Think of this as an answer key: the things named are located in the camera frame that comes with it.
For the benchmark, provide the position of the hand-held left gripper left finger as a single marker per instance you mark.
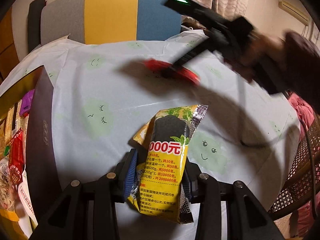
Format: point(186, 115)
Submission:
point(131, 177)

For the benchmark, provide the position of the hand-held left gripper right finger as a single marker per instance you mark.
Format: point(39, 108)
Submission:
point(190, 190)

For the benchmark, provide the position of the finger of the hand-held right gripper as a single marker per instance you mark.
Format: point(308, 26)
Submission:
point(185, 58)

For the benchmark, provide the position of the long red snack packet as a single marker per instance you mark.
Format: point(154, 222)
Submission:
point(190, 73)

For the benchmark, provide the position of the yellow snack packet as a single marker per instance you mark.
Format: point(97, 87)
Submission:
point(162, 170)

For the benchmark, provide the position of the gold tin box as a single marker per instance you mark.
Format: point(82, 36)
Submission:
point(41, 142)

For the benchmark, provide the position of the long white snack packet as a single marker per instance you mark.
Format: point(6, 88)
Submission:
point(26, 197)

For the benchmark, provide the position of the small red snack bar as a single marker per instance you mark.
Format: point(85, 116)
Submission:
point(17, 155)

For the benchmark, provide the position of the purple snack packet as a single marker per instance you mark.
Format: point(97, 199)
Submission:
point(27, 105)

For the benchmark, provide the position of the person's right forearm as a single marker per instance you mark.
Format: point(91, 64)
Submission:
point(305, 62)

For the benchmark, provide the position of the person's right hand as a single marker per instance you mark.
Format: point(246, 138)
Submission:
point(267, 46)

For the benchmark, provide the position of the white air conditioner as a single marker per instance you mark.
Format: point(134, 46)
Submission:
point(295, 11)

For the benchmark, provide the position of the grey yellow blue chair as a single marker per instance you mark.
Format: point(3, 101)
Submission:
point(112, 12)

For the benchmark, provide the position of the pink cloth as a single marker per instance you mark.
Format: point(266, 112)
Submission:
point(302, 107)

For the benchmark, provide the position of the brown wicker chair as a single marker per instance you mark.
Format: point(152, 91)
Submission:
point(300, 167)

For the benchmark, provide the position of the wooden panelled wardrobe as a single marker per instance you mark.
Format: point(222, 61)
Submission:
point(7, 47)

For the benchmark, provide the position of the black padded post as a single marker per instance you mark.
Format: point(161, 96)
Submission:
point(36, 25)

